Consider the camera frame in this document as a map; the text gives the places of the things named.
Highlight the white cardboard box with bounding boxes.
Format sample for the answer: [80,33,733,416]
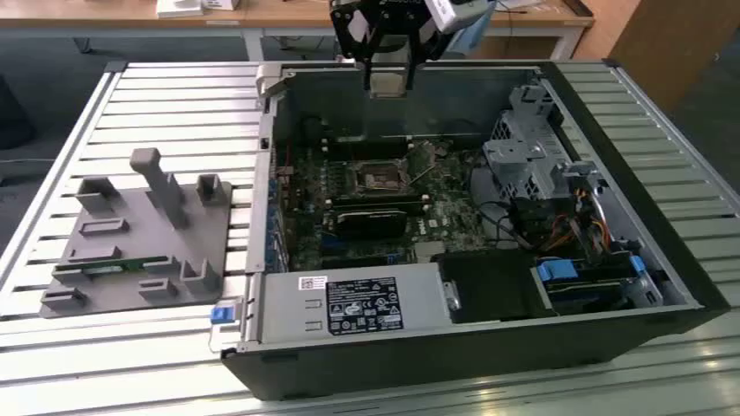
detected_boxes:
[154,0,204,20]

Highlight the metal socket cover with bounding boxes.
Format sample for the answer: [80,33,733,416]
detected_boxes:
[404,139,450,183]

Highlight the blue disk carrier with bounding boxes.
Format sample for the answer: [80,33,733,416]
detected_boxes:
[534,257,578,285]

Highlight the blue case latch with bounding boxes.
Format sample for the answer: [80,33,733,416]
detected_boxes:
[210,302,241,326]

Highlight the silver finned heatsink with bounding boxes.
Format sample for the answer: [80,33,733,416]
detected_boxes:
[413,242,448,263]

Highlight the black RAM slot bank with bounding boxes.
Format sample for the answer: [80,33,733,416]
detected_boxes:
[337,137,409,160]
[329,195,422,212]

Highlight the thick black cable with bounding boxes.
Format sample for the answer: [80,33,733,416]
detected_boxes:
[477,200,540,251]

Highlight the grey parts rack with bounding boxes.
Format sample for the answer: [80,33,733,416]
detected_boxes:
[37,146,236,320]

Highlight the black open PC case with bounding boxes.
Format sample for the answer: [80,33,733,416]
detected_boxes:
[218,58,730,402]

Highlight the black graphics card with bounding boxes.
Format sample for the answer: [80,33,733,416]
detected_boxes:
[332,209,406,238]

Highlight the silver CPU plate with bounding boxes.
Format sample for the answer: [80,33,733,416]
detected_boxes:
[369,71,409,99]

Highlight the green motherboard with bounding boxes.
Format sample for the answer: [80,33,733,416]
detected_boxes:
[270,142,492,272]

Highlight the grey case handle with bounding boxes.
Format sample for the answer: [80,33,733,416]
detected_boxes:
[253,64,292,99]

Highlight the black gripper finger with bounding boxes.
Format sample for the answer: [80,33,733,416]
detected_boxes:
[405,8,461,92]
[328,0,377,92]

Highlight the orange yellow power wires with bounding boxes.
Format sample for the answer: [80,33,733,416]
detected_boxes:
[542,190,614,253]

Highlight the green RAM stick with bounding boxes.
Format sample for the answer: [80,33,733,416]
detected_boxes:
[54,256,169,278]

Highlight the metal disk bay cage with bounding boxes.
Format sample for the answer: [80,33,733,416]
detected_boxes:
[482,84,580,201]

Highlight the grey power supply unit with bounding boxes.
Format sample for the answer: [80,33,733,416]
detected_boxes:
[253,263,457,344]

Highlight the wooden cabinet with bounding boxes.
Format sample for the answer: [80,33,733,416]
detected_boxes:
[605,0,740,112]

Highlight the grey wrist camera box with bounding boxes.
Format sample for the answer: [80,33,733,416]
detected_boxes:
[424,0,493,33]

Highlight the black plastic shroud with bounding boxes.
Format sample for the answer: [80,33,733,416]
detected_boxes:
[432,250,554,324]

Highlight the wooden desk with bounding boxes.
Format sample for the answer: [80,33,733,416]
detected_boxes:
[0,0,249,55]
[240,0,596,62]

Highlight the CPU socket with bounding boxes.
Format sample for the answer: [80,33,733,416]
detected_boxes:
[345,159,414,194]

